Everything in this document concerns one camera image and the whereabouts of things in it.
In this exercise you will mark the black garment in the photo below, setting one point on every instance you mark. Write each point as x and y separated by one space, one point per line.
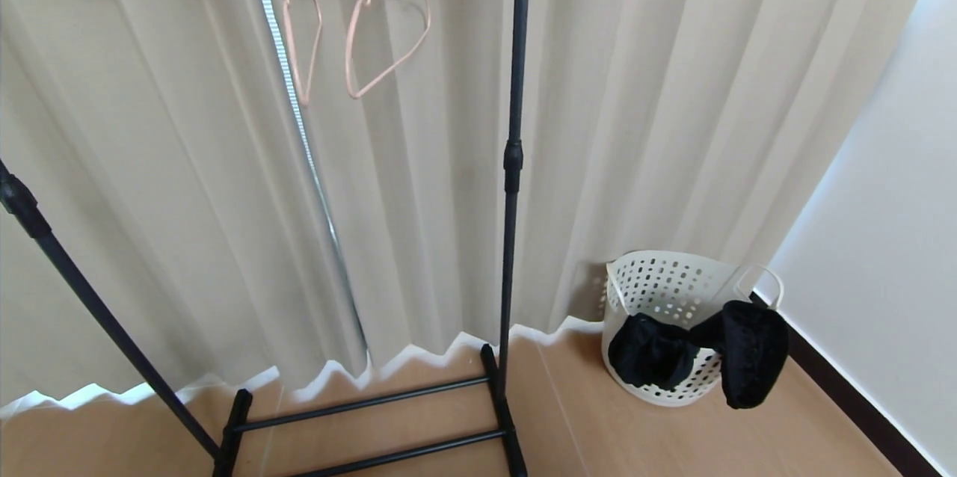
650 354

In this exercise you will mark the white laundry basket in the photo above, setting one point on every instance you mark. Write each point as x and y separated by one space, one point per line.
673 282

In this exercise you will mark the pink clothes hanger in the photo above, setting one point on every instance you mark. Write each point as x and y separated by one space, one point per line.
320 16
348 58

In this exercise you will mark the black shorts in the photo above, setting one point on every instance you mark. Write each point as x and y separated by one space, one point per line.
751 357

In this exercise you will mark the beige curtain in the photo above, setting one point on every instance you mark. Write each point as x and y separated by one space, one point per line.
149 163

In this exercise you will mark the black clothes rack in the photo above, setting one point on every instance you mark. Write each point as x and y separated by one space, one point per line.
513 163

